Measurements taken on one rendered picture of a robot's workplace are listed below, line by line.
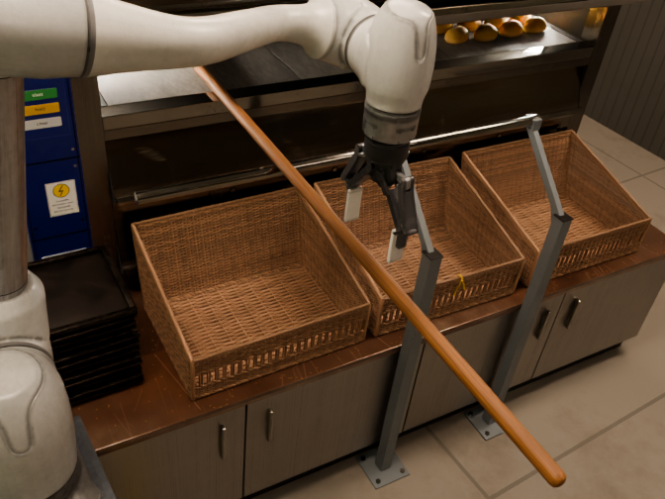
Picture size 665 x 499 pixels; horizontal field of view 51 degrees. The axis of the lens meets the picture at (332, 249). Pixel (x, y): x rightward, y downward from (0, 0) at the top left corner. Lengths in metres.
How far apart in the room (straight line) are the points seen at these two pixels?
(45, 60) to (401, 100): 0.51
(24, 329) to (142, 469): 0.87
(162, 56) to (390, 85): 0.35
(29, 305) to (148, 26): 0.55
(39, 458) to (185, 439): 0.87
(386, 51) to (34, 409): 0.72
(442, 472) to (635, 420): 0.85
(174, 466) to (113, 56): 1.40
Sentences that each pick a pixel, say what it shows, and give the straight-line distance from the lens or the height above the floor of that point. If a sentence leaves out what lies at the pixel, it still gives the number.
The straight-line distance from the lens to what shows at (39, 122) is 1.89.
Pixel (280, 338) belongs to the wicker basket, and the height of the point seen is 0.71.
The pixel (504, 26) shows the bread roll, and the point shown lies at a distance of 2.77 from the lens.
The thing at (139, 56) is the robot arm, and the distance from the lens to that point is 0.89.
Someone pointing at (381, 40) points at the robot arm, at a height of 1.71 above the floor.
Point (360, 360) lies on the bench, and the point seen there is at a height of 0.57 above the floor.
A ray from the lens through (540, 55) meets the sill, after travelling 2.69.
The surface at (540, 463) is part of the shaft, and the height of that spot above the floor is 1.20.
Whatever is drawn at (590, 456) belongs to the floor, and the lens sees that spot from 2.86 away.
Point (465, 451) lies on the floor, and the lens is 2.69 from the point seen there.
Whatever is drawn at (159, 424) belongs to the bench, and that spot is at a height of 0.58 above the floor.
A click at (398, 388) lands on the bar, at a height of 0.43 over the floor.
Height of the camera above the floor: 2.08
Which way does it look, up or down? 38 degrees down
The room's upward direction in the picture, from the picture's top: 7 degrees clockwise
